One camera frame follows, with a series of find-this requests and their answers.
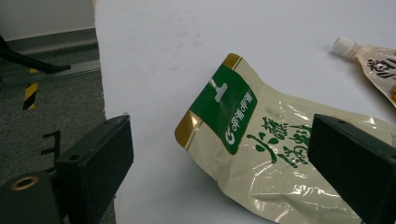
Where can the black floor tape mark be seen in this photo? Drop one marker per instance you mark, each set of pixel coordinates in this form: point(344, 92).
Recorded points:
point(56, 143)

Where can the beige and green snack packet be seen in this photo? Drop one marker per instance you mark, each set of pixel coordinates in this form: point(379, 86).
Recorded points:
point(218, 161)

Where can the aluminium floor rail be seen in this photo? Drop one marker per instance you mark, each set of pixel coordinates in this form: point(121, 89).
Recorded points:
point(77, 70)

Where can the yellow and black tape strip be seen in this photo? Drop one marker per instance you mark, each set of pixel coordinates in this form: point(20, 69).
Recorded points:
point(30, 96)

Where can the white table sheet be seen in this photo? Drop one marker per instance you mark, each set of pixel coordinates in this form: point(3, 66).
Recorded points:
point(171, 46)

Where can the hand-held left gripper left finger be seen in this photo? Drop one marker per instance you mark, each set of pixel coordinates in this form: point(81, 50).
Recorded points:
point(93, 168)

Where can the black metal stand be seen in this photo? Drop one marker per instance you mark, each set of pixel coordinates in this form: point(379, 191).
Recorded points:
point(28, 60)

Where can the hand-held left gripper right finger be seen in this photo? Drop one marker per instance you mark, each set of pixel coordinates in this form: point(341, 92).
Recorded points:
point(358, 168)

